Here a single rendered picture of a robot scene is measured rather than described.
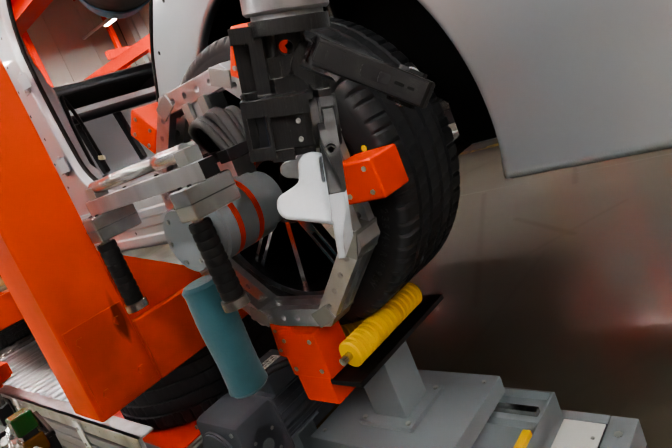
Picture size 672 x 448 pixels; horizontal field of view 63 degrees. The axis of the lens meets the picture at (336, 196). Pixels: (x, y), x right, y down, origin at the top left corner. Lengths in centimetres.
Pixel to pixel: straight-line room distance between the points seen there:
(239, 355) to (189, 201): 47
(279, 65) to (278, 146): 7
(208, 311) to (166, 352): 31
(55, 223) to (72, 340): 26
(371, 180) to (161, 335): 76
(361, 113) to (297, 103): 48
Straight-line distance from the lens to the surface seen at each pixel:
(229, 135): 88
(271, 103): 46
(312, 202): 46
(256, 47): 48
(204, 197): 84
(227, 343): 118
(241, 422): 134
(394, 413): 140
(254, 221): 104
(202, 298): 115
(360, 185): 88
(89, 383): 137
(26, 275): 132
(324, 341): 116
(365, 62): 48
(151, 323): 142
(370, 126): 94
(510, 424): 141
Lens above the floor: 100
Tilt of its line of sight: 10 degrees down
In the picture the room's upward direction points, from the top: 22 degrees counter-clockwise
